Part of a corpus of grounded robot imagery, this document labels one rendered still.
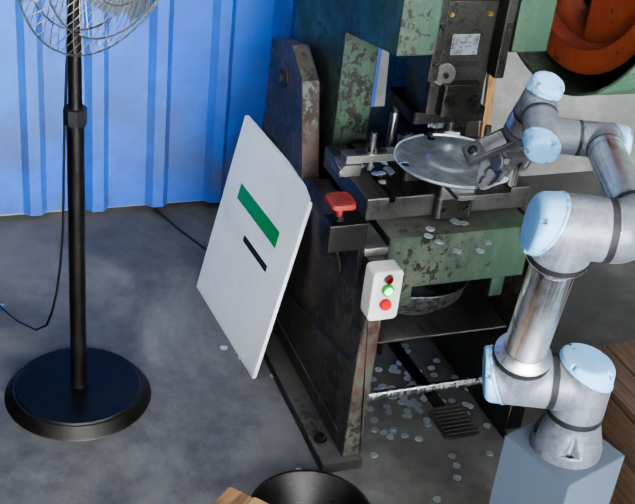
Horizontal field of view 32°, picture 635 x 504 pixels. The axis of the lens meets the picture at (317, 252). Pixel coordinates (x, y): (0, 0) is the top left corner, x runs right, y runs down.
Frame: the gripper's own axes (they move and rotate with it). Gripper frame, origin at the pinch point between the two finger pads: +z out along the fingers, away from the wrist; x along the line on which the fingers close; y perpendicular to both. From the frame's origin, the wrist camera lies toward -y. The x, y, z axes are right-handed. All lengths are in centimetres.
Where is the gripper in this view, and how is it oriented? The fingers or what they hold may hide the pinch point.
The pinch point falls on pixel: (479, 184)
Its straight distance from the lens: 257.4
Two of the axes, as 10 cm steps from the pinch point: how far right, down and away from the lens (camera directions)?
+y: 9.2, -1.1, 3.7
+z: -2.5, 5.6, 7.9
